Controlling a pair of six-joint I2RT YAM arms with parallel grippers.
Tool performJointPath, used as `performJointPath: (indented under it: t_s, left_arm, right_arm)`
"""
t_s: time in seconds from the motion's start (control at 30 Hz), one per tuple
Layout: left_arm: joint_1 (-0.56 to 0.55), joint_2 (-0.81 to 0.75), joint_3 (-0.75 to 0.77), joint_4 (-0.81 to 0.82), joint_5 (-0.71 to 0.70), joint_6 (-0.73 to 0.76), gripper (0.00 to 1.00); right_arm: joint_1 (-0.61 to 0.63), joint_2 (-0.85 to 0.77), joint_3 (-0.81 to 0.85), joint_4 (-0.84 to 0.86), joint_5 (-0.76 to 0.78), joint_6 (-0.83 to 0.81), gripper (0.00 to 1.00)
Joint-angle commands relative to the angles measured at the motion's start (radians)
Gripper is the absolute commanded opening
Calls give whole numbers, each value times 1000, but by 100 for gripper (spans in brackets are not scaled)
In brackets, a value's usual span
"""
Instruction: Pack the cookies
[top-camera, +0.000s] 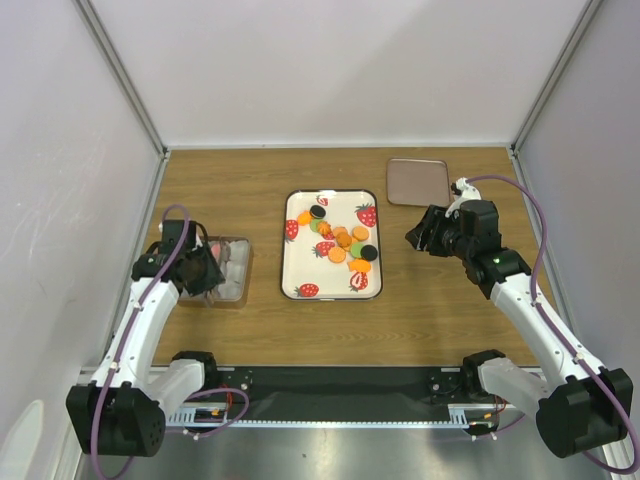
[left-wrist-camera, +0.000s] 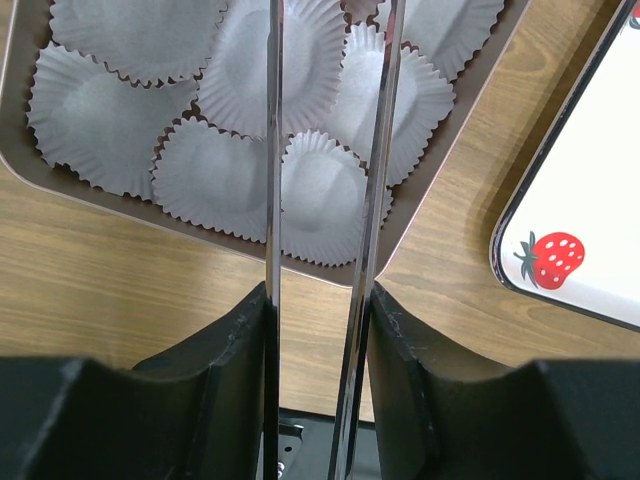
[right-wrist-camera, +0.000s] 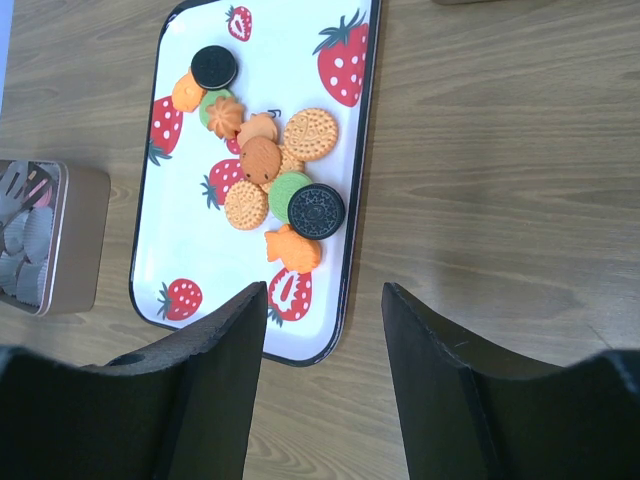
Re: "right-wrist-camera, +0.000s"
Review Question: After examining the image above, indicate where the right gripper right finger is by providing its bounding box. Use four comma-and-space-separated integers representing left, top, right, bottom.
381, 283, 639, 479

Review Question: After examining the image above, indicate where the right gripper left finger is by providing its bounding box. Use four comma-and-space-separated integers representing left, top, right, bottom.
1, 282, 267, 479

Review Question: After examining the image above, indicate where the orange round biscuit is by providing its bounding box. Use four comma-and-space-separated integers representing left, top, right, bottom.
224, 180, 269, 231
283, 108, 338, 162

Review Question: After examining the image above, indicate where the orange fish cookie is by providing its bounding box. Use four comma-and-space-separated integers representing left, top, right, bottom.
264, 224, 322, 274

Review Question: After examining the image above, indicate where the black sandwich cookie right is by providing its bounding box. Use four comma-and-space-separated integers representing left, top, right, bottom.
287, 183, 346, 240

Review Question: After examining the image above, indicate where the black sandwich cookie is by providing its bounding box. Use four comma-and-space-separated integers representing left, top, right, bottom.
190, 45, 238, 90
287, 183, 346, 240

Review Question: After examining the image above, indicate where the green round cookie right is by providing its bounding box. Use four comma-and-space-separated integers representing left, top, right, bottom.
268, 171, 313, 224

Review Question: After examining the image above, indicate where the green round cookie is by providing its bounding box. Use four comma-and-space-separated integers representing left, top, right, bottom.
198, 89, 233, 128
268, 171, 313, 224

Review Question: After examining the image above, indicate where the brown round cookie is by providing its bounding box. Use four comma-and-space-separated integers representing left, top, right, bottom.
240, 137, 282, 185

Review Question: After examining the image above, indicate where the orange cookie under brown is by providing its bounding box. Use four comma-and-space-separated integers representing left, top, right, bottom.
237, 112, 278, 148

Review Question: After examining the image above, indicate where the orange flower cookie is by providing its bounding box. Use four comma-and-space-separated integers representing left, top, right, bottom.
207, 97, 245, 140

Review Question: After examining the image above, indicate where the white strawberry tray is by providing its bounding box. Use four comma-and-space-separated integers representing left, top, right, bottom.
129, 1, 381, 367

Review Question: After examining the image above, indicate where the green round cookie left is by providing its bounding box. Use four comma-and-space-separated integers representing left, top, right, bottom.
198, 89, 233, 128

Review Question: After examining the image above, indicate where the orange cookie top left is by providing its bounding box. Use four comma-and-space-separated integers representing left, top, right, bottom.
171, 70, 206, 113

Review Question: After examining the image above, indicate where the black sandwich cookie top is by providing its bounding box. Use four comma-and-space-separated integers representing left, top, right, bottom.
190, 45, 238, 90

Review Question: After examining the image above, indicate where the brown tin lid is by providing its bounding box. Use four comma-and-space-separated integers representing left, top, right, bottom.
433, 0, 496, 6

